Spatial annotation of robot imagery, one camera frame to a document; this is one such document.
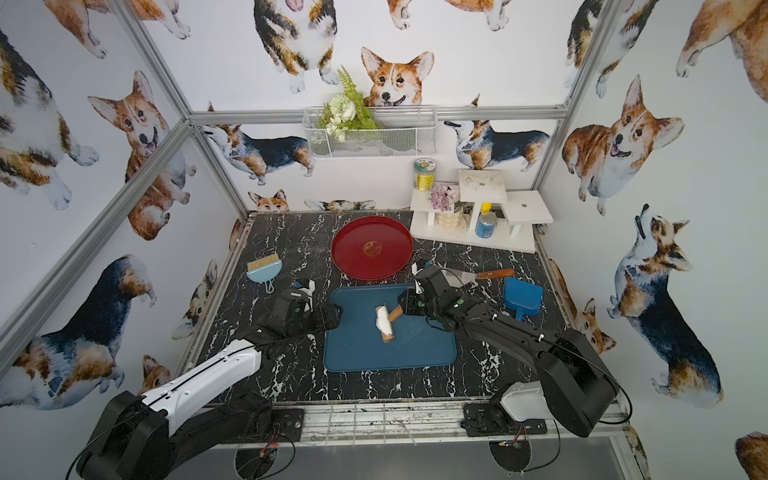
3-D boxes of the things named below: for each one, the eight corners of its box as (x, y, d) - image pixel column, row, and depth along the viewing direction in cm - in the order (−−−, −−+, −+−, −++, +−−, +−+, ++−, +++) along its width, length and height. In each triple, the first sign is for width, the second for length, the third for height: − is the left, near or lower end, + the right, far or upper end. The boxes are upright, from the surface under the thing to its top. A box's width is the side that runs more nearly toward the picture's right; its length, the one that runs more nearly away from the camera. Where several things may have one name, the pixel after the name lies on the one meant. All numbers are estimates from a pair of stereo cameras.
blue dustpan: (499, 316, 95) (501, 313, 93) (503, 279, 103) (505, 276, 102) (540, 327, 92) (543, 324, 91) (541, 288, 101) (543, 285, 99)
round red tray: (328, 282, 104) (325, 276, 101) (339, 223, 122) (337, 216, 119) (413, 282, 104) (413, 276, 101) (411, 223, 122) (411, 216, 119)
